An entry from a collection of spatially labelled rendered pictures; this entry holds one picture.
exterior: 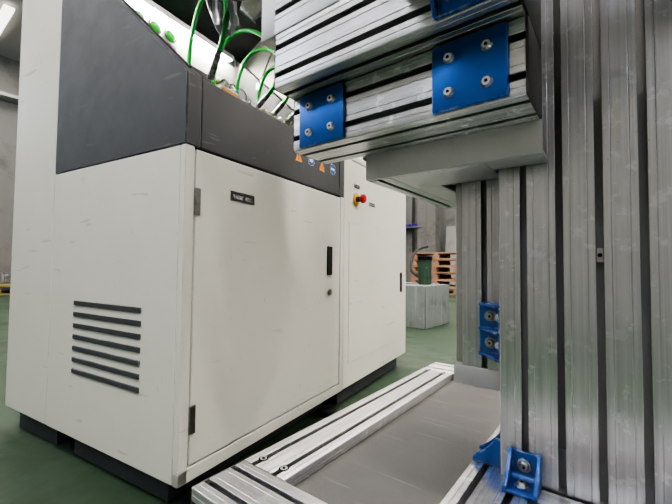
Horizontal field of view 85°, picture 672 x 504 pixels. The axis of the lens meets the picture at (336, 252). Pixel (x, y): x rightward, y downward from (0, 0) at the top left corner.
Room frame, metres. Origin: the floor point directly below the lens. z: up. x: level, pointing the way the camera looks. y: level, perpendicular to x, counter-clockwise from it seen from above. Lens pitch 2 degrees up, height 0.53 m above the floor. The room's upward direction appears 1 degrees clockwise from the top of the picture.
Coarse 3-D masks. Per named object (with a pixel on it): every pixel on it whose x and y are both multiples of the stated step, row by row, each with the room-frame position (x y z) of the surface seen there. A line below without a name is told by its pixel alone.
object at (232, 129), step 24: (216, 96) 0.84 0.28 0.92; (216, 120) 0.84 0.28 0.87; (240, 120) 0.90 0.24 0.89; (264, 120) 0.98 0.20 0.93; (216, 144) 0.84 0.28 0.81; (240, 144) 0.91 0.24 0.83; (264, 144) 0.98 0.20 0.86; (288, 144) 1.07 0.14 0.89; (264, 168) 0.98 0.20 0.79; (288, 168) 1.08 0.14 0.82; (312, 168) 1.19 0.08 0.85; (336, 168) 1.32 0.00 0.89; (336, 192) 1.32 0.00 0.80
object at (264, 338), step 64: (256, 192) 0.96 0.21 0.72; (320, 192) 1.23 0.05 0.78; (192, 256) 0.80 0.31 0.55; (256, 256) 0.96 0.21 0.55; (320, 256) 1.23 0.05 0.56; (192, 320) 0.79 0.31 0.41; (256, 320) 0.97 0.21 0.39; (320, 320) 1.24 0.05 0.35; (192, 384) 0.80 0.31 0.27; (256, 384) 0.97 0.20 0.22; (320, 384) 1.24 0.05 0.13; (192, 448) 0.80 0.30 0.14
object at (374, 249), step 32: (256, 64) 1.60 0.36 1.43; (352, 192) 1.43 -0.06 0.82; (384, 192) 1.72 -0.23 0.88; (352, 224) 1.43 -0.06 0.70; (384, 224) 1.72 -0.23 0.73; (352, 256) 1.43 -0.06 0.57; (384, 256) 1.71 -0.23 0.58; (352, 288) 1.43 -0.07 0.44; (384, 288) 1.72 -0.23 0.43; (352, 320) 1.44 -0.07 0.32; (384, 320) 1.72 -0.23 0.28; (352, 352) 1.44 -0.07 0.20; (384, 352) 1.72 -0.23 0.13; (352, 384) 1.53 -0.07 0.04
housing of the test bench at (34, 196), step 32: (32, 0) 1.16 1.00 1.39; (32, 32) 1.15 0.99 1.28; (32, 64) 1.15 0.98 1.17; (32, 96) 1.14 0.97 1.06; (32, 128) 1.14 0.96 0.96; (32, 160) 1.13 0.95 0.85; (32, 192) 1.13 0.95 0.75; (32, 224) 1.13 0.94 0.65; (32, 256) 1.12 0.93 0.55; (32, 288) 1.12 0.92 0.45; (32, 320) 1.11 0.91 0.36; (32, 352) 1.11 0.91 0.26; (32, 384) 1.10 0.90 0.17; (32, 416) 1.10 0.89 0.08
